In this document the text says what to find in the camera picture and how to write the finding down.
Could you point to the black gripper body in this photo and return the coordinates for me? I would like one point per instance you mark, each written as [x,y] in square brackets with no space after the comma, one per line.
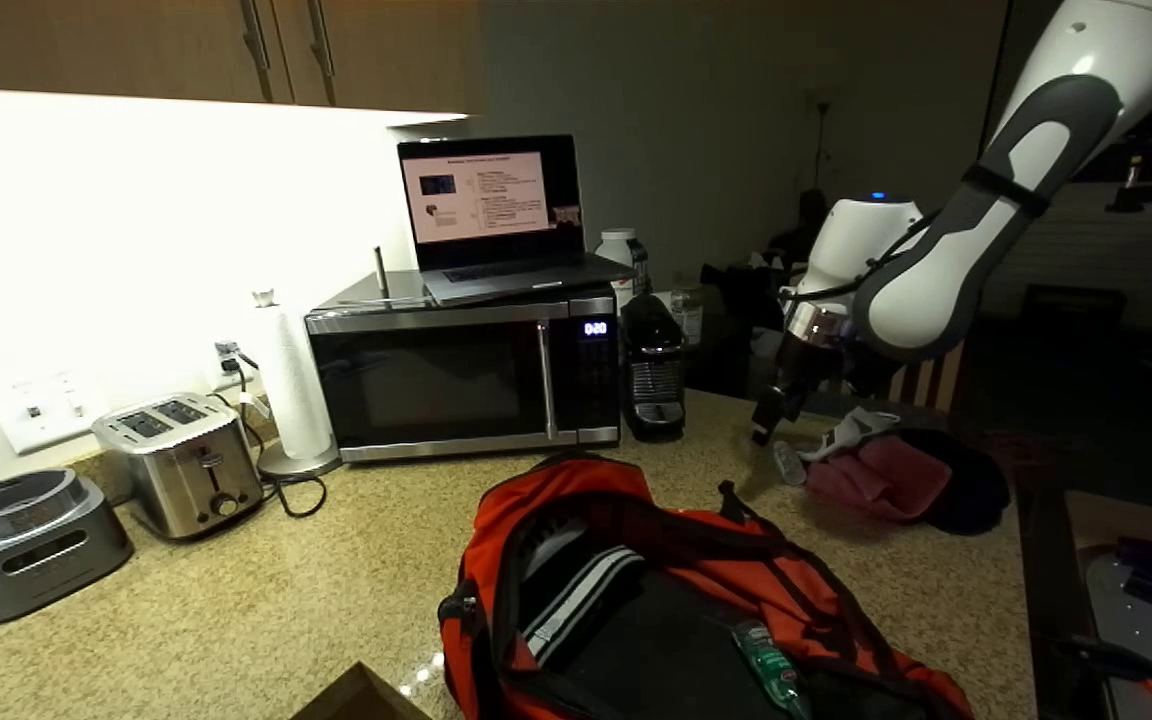
[796,370]

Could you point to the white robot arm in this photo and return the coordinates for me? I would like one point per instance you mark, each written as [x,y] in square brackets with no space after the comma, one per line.
[888,285]

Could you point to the green packet in bag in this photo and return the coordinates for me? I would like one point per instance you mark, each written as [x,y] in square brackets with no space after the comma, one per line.
[774,671]

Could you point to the white sock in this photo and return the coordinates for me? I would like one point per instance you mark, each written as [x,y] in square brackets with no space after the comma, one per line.
[854,430]

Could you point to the pink cloth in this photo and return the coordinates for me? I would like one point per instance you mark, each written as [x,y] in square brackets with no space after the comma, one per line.
[883,478]

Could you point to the wooden chair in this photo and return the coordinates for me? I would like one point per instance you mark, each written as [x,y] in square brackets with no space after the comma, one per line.
[925,384]

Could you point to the red black backpack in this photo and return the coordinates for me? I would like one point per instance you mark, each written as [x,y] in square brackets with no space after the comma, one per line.
[580,596]

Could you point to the open laptop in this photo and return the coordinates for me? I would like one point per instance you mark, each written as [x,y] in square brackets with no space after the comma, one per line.
[498,216]

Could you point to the stainless steel microwave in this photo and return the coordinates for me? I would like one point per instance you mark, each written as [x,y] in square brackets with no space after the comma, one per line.
[416,383]

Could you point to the tray with tools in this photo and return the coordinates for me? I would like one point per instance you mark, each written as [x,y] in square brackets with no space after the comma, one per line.
[1115,555]

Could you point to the white paper towel roll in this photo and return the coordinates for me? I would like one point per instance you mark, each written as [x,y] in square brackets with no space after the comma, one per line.
[303,433]

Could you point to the brown box corner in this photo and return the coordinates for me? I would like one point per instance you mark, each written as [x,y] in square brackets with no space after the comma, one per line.
[359,694]

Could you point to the wooden upper cabinets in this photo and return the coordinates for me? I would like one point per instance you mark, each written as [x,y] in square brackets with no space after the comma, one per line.
[355,53]

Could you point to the silver toaster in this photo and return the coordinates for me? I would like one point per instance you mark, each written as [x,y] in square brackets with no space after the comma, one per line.
[185,465]

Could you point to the grey round appliance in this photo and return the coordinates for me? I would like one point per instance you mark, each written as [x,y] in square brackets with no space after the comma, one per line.
[57,534]

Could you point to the white wall outlet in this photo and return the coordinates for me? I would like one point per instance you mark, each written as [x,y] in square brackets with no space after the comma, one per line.
[46,407]

